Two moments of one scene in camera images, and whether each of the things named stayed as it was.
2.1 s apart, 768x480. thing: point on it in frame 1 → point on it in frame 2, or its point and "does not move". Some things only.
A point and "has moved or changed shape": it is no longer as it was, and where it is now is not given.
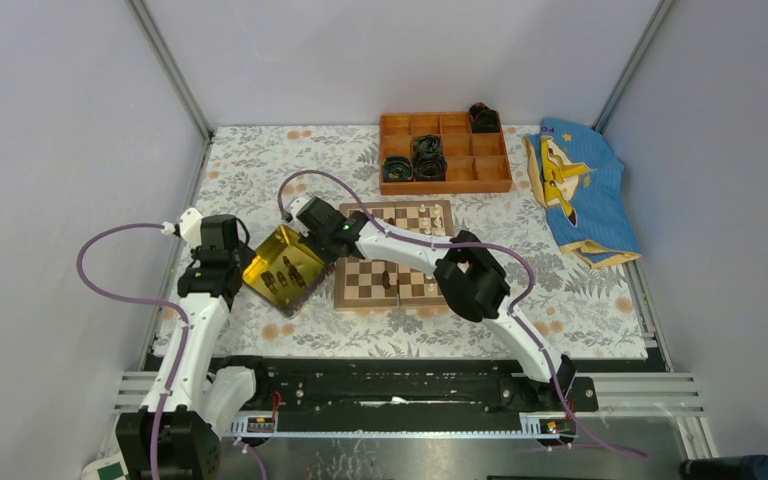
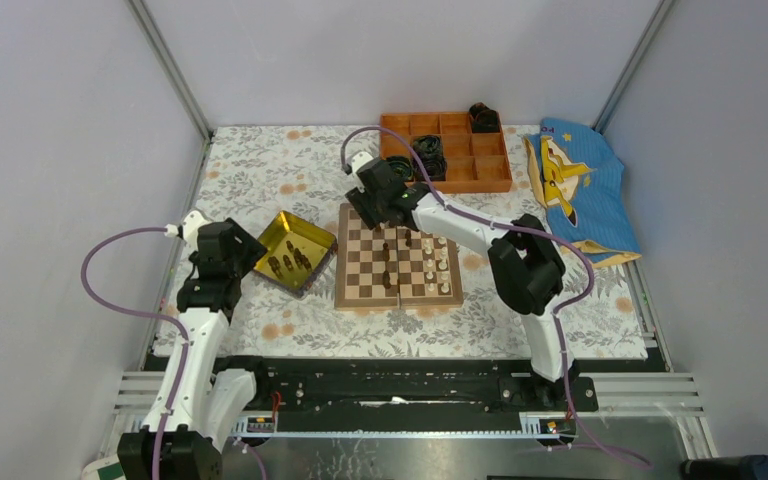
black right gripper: x=308 y=238 → x=359 y=198
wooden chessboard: x=362 y=283 does not move
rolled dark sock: x=430 y=165 does not move
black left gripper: x=247 y=254 does not move
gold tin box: x=286 y=272 has moved or changed shape
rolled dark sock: x=484 y=119 does not move
